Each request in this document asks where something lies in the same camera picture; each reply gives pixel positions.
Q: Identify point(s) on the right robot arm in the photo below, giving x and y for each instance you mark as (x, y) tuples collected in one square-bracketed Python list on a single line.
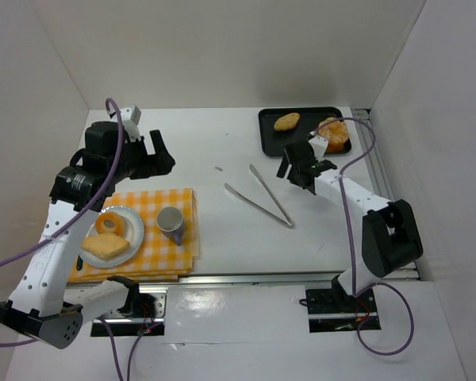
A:
[(382, 234)]

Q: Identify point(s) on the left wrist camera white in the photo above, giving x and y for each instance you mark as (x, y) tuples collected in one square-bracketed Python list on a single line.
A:
[(130, 116)]

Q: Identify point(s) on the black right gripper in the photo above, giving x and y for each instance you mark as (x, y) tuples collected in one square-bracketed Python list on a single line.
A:
[(297, 163)]

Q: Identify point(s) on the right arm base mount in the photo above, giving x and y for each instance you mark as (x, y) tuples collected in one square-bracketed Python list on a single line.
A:
[(328, 313)]

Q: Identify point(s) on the orange cupcake-shaped bread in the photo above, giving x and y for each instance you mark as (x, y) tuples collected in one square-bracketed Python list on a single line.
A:
[(335, 132)]

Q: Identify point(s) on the stainless steel tongs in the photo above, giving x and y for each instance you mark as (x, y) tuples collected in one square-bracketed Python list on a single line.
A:
[(284, 219)]

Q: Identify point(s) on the black baking tray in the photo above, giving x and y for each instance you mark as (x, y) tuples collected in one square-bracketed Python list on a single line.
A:
[(273, 142)]

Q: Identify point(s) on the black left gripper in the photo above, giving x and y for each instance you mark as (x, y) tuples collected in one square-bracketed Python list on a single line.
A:
[(150, 157)]

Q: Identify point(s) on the purple mug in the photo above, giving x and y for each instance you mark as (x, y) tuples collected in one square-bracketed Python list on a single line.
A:
[(172, 224)]

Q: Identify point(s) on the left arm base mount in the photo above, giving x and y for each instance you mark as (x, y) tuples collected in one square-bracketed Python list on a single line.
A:
[(147, 319)]

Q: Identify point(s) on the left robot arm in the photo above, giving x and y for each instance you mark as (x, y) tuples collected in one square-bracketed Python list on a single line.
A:
[(37, 307)]

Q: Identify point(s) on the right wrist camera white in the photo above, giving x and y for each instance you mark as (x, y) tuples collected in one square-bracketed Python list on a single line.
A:
[(319, 146)]

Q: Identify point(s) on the yellow checkered cloth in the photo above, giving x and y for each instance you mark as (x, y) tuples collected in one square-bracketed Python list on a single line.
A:
[(158, 258)]

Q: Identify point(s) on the small oval bread roll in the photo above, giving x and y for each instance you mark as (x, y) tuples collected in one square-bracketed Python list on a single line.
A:
[(287, 122)]

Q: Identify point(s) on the glazed ring donut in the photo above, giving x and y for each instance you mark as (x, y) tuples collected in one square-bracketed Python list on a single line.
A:
[(110, 222)]

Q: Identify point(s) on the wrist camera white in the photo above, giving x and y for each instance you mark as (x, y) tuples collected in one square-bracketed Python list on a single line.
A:
[(319, 146), (130, 116)]

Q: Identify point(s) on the wedge-shaped bread slice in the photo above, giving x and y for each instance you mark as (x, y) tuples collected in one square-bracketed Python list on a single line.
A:
[(105, 246)]

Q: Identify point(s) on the aluminium rail frame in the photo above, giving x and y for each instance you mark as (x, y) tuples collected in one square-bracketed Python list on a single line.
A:
[(380, 182)]

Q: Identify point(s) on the white paper plate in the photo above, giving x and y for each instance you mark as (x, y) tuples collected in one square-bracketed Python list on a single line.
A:
[(133, 233)]

